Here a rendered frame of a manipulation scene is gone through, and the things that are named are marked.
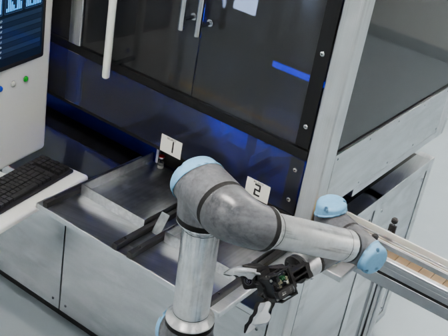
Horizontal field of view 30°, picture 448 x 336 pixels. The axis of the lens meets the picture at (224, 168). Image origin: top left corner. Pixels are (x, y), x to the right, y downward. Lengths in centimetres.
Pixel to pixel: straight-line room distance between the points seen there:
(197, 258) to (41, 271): 166
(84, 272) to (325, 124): 127
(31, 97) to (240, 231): 138
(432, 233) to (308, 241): 288
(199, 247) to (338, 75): 70
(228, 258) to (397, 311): 164
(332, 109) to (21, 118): 110
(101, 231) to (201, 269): 70
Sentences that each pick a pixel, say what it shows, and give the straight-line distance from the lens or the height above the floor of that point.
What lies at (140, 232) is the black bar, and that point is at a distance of 246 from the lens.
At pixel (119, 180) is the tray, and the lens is 273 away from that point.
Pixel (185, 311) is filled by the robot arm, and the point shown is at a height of 108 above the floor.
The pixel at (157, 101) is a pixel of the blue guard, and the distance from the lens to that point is 267.
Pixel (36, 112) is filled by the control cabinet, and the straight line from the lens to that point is 293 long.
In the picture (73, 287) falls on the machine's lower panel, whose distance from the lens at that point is 330.
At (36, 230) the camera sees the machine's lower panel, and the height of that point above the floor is 39.
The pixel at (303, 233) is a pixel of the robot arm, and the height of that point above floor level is 134.
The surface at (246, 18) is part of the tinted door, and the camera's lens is 240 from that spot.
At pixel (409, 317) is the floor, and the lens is 394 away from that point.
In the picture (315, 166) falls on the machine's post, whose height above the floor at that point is 118.
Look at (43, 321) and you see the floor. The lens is 351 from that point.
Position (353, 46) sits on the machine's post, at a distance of 223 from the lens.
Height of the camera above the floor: 227
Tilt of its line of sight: 29 degrees down
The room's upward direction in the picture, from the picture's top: 10 degrees clockwise
